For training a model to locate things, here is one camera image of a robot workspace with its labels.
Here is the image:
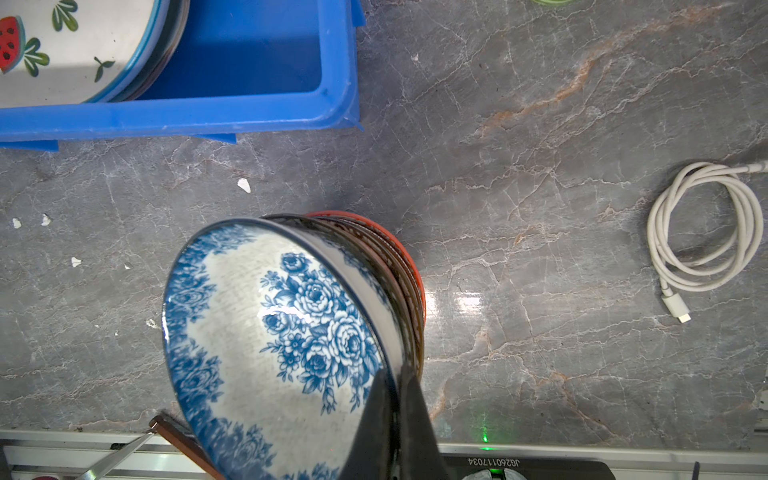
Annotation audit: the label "cream painted plate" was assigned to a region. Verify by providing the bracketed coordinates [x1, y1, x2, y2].
[112, 0, 190, 102]

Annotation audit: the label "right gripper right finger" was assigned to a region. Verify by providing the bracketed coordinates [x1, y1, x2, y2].
[399, 364, 450, 480]

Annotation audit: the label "red rimmed bowl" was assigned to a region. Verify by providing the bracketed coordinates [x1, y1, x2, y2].
[307, 210, 427, 379]

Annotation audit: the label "blue plastic bin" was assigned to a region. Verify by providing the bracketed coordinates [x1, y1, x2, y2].
[1, 1, 365, 151]

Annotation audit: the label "blue patterned bowl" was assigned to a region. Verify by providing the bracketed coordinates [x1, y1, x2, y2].
[163, 215, 406, 479]

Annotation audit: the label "white watermelon plate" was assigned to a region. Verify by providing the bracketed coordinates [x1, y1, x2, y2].
[1, 0, 170, 109]

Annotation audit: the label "green glass cup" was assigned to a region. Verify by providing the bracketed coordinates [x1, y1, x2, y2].
[533, 0, 575, 7]

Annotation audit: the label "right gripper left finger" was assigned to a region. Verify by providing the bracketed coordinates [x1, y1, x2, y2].
[339, 370, 394, 480]

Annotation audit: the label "red handled scissors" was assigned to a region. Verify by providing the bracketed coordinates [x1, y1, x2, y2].
[29, 431, 156, 479]

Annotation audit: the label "white coiled usb cable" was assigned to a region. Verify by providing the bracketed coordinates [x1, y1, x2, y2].
[646, 159, 768, 325]

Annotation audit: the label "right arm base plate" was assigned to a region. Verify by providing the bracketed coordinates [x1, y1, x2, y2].
[443, 456, 616, 480]

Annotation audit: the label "black speckled bowl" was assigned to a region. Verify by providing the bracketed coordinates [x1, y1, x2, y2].
[266, 214, 418, 374]

